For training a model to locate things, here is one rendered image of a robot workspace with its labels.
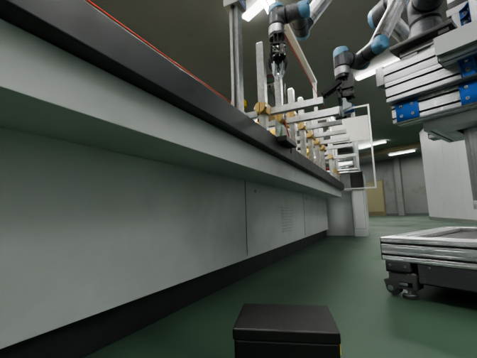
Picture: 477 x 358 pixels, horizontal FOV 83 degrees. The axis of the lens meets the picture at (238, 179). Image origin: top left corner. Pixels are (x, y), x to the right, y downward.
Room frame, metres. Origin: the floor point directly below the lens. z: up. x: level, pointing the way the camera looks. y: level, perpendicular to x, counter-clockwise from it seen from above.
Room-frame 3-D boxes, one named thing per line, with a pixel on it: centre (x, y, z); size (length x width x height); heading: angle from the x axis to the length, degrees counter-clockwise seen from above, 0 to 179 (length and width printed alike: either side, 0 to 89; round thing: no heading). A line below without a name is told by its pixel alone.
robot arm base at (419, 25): (1.08, -0.83, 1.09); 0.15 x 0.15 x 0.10
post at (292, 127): (1.67, -0.35, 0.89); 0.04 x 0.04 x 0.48; 63
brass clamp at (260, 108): (1.24, -0.14, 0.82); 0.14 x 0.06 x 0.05; 153
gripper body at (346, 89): (1.32, -0.56, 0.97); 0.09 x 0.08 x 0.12; 63
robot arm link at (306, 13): (1.15, -0.30, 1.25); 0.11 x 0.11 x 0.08; 70
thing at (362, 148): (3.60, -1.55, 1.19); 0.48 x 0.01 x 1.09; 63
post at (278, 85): (1.44, -0.24, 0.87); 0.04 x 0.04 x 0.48; 63
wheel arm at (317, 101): (1.23, -0.19, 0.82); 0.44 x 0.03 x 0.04; 63
